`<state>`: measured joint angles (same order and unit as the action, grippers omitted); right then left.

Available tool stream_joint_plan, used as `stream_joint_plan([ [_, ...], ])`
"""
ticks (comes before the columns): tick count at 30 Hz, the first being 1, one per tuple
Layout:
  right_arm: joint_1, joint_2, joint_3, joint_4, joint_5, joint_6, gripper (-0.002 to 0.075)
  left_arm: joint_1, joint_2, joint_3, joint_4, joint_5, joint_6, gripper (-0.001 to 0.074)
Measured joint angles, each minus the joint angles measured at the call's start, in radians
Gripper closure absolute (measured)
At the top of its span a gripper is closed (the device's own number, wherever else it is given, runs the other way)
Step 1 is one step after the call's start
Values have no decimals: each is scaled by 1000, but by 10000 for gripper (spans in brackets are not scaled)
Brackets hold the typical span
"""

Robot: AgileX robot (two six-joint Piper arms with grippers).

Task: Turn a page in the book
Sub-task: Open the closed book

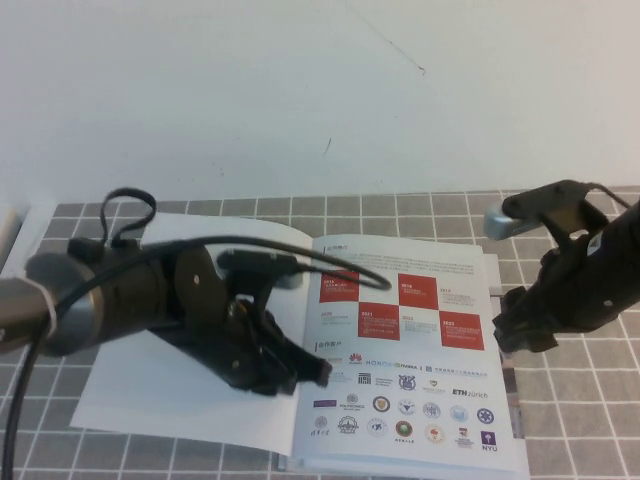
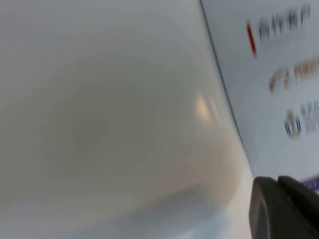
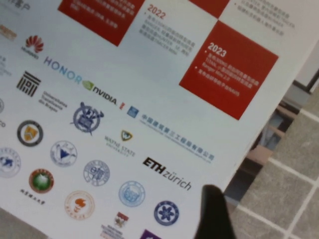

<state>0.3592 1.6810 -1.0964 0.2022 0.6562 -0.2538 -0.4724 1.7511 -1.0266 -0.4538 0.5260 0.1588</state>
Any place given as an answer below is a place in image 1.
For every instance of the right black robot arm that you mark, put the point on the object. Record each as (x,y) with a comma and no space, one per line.
(631,235)

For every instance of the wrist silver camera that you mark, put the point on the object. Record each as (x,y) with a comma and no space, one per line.
(500,222)
(250,262)

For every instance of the grey checked tablecloth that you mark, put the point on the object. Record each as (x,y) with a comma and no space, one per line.
(575,400)

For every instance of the white printed book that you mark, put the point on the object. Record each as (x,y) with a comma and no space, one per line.
(400,350)

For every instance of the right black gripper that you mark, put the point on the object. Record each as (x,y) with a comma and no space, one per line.
(575,290)

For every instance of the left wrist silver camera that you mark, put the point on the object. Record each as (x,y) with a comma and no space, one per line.
(250,262)

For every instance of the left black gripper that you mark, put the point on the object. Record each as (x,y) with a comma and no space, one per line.
(225,350)

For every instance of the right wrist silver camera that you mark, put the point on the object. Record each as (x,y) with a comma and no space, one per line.
(500,222)

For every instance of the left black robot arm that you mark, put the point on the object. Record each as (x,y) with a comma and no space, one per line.
(125,300)

